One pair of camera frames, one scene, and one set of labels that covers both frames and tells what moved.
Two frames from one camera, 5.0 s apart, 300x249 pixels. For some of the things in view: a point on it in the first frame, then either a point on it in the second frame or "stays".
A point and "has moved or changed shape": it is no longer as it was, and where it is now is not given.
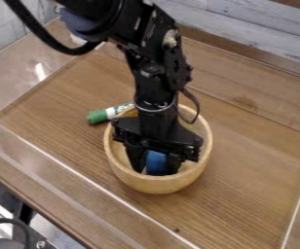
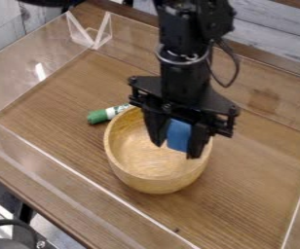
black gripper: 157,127 → 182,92
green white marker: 99,116 stays
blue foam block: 156,162 has moved or changed shape
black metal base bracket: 25,239 stays
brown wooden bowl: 161,184 stays
